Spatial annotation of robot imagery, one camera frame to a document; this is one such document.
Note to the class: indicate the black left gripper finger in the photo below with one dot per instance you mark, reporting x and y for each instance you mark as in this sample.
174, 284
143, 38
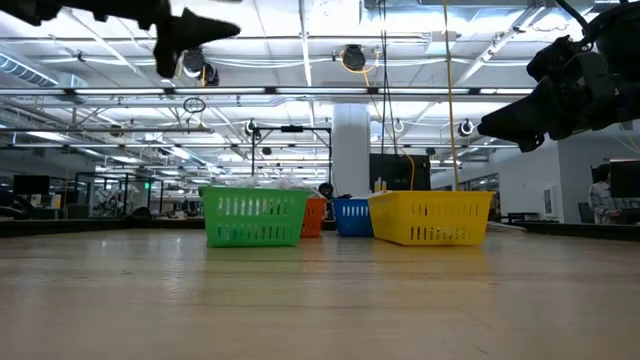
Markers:
166, 57
197, 31

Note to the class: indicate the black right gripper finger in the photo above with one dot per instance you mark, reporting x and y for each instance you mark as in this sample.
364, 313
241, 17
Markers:
522, 119

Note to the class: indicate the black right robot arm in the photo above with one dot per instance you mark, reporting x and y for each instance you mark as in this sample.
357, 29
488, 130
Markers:
625, 25

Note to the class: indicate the small black ceiling reel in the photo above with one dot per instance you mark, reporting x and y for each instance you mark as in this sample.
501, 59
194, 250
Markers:
466, 128
251, 127

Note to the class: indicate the black desk monitor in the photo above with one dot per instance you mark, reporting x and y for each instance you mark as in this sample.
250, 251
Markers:
30, 184
630, 178

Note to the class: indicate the person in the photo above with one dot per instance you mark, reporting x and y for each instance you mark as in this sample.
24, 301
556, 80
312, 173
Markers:
602, 195
326, 191

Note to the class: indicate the black office chair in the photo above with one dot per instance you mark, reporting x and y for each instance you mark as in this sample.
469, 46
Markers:
584, 212

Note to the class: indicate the yellow plastic basket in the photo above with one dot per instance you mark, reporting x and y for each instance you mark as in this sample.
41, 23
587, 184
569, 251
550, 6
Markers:
430, 217

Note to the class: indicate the small yellow bottle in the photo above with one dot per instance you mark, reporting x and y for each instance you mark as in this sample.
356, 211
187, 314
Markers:
384, 186
377, 186

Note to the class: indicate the white room pillar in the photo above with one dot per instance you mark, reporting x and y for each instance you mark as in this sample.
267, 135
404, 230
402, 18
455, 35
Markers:
350, 150

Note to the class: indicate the green plastic basket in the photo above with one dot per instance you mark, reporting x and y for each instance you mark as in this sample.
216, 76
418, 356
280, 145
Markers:
255, 217

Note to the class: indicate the blue plastic basket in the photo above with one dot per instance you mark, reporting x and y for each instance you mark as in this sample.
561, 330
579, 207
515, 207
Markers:
352, 217

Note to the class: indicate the orange plastic basket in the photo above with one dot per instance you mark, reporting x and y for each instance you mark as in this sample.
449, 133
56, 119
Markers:
315, 217

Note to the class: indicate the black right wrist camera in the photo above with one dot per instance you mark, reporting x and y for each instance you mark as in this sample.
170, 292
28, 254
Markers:
550, 57

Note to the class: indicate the black wall screen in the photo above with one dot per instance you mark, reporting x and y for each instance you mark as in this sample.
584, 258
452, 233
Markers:
400, 172

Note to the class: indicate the black background station frame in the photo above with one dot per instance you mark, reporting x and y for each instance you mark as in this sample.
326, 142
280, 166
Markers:
292, 129

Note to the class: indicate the black table frame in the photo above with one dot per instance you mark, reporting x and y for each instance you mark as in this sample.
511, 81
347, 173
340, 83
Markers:
75, 227

